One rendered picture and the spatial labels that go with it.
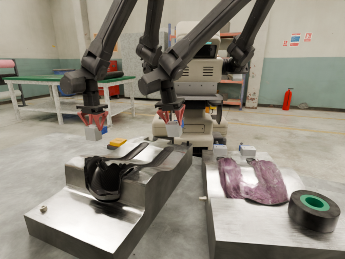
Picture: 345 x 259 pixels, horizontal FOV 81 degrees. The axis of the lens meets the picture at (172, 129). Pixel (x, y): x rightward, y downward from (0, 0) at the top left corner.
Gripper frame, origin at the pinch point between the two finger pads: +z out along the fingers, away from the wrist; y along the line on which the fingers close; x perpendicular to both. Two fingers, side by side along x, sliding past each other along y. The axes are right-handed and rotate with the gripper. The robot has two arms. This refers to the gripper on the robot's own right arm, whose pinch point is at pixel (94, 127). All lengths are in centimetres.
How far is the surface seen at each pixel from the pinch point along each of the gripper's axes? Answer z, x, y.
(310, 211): 1, -21, 69
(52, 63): -13, 479, -634
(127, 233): 9.2, -30.9, 35.7
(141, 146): 6.9, 5.3, 17.8
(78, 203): 9.3, -27.9, 18.9
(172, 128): -0.5, 9.6, 29.0
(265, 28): -100, 513, 58
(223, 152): 9, 16, 48
